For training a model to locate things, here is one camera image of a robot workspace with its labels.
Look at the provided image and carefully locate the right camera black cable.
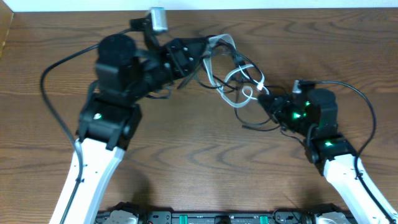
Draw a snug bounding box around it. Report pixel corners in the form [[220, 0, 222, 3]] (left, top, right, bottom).
[[300, 80, 398, 224]]

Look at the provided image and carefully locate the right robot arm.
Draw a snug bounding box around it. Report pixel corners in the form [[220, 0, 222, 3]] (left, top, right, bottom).
[[257, 88, 397, 223]]

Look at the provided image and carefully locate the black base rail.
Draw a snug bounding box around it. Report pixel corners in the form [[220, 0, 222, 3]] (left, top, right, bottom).
[[94, 202, 357, 224]]

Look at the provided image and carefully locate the left camera black cable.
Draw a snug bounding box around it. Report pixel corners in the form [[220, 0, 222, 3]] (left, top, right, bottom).
[[39, 27, 134, 224]]

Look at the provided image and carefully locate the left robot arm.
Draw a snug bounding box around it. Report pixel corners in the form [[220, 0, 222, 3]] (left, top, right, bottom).
[[50, 34, 210, 223]]

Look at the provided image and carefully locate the camera black cable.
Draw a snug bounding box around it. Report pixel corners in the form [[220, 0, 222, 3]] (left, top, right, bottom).
[[300, 80, 398, 224], [39, 27, 134, 224]]

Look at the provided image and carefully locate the white cable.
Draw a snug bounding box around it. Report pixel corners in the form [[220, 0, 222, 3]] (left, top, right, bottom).
[[201, 33, 271, 109]]

